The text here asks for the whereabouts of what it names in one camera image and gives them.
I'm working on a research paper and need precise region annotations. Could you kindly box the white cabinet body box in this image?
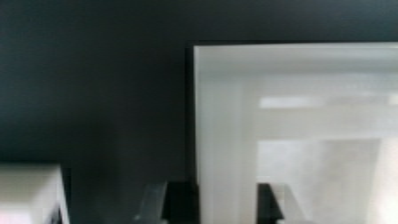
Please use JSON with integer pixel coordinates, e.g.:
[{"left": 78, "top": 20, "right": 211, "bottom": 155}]
[{"left": 193, "top": 42, "right": 398, "bottom": 224}]

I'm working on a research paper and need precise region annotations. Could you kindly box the white cabinet drawer box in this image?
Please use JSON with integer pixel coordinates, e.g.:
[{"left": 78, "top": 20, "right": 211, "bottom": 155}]
[{"left": 0, "top": 164, "right": 70, "bottom": 224}]

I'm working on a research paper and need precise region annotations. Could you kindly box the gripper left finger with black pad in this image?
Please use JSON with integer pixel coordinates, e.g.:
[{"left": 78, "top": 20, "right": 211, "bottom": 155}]
[{"left": 131, "top": 179, "right": 200, "bottom": 224}]

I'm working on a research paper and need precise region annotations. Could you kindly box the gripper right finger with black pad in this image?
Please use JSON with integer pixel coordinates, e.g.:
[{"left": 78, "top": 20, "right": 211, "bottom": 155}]
[{"left": 255, "top": 183, "right": 301, "bottom": 224}]

